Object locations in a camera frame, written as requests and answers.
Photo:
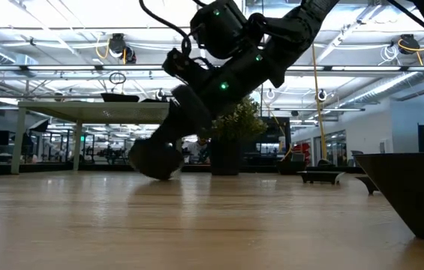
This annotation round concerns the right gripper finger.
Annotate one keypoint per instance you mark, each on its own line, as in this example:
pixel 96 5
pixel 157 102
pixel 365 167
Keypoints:
pixel 181 112
pixel 196 123

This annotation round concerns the black angular mini plate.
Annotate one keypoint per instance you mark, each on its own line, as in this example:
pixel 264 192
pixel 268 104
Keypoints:
pixel 290 167

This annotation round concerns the black wavy square plate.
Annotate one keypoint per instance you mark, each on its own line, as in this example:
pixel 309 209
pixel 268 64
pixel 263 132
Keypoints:
pixel 421 195
pixel 369 182

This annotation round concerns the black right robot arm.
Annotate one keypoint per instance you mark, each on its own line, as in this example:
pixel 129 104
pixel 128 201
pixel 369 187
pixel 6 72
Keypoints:
pixel 294 30

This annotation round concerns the person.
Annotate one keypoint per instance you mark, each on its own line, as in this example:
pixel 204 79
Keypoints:
pixel 198 150

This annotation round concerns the green potted plant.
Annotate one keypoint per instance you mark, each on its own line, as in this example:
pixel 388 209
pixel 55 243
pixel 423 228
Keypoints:
pixel 241 123

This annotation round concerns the rack of red bins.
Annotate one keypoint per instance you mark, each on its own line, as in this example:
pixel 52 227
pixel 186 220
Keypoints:
pixel 303 150

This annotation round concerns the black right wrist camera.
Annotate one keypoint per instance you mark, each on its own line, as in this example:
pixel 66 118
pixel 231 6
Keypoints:
pixel 219 33

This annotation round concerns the black aluminium table frame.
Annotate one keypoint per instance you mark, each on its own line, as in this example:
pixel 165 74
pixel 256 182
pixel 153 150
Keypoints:
pixel 46 168

